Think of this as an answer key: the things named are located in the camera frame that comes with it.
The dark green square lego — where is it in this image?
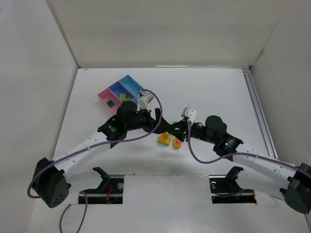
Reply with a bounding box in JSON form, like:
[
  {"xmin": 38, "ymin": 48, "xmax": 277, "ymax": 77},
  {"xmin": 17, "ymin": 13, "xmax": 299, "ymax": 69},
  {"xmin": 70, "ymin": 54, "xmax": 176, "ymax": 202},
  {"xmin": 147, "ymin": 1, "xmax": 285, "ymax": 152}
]
[{"xmin": 107, "ymin": 100, "xmax": 115, "ymax": 108}]

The light green rectangular lego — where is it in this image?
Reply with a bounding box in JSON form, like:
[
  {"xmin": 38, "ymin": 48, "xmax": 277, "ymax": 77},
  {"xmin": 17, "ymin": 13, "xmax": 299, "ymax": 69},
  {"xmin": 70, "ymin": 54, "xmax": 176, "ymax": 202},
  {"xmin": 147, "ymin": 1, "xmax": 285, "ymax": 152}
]
[{"xmin": 120, "ymin": 93, "xmax": 126, "ymax": 101}]

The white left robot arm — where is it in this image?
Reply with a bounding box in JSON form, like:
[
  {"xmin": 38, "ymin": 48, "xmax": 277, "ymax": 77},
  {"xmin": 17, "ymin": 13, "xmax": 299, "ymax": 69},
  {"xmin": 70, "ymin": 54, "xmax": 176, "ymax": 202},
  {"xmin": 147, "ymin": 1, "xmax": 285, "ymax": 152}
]
[{"xmin": 28, "ymin": 101, "xmax": 163, "ymax": 208}]

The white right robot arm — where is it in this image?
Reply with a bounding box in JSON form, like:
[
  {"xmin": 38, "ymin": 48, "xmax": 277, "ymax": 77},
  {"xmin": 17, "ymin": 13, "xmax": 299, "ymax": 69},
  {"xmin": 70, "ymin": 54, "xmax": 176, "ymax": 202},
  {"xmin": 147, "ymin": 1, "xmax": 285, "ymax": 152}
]
[{"xmin": 168, "ymin": 116, "xmax": 311, "ymax": 214}]

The light blue drawer bin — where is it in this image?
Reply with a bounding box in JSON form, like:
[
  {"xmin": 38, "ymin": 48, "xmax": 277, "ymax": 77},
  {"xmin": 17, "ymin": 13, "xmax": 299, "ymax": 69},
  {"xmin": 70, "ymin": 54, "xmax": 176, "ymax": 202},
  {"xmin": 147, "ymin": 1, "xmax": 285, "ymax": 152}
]
[{"xmin": 119, "ymin": 75, "xmax": 144, "ymax": 97}]

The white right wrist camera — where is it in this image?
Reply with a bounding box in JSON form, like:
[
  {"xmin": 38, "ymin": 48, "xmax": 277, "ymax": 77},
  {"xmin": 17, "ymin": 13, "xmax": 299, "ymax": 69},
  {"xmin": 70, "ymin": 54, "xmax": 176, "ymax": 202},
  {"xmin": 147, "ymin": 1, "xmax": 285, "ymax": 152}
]
[{"xmin": 181, "ymin": 106, "xmax": 197, "ymax": 124}]

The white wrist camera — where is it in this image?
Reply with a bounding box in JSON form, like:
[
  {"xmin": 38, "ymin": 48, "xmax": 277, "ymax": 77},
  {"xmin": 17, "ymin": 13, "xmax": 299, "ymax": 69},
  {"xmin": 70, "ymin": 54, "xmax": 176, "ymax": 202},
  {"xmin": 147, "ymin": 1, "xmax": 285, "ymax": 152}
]
[
  {"xmin": 138, "ymin": 93, "xmax": 154, "ymax": 110},
  {"xmin": 181, "ymin": 106, "xmax": 197, "ymax": 124}
]

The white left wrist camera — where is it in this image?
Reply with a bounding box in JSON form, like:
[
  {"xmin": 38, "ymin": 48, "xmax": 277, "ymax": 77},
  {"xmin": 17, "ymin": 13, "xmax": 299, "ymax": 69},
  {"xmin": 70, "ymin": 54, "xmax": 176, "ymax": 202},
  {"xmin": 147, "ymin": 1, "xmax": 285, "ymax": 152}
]
[{"xmin": 138, "ymin": 93, "xmax": 154, "ymax": 110}]

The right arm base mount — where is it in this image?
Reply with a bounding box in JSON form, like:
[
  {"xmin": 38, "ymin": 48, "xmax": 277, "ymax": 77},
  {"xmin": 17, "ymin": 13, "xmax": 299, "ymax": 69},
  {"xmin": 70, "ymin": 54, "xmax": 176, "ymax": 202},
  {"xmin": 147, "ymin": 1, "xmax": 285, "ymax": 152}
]
[{"xmin": 209, "ymin": 166, "xmax": 257, "ymax": 204}]

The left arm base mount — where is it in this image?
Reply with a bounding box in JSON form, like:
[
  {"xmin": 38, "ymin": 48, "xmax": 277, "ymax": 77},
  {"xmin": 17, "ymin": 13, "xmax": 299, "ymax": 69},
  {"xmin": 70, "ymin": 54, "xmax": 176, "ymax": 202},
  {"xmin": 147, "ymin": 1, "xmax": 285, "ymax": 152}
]
[{"xmin": 78, "ymin": 167, "xmax": 124, "ymax": 205}]

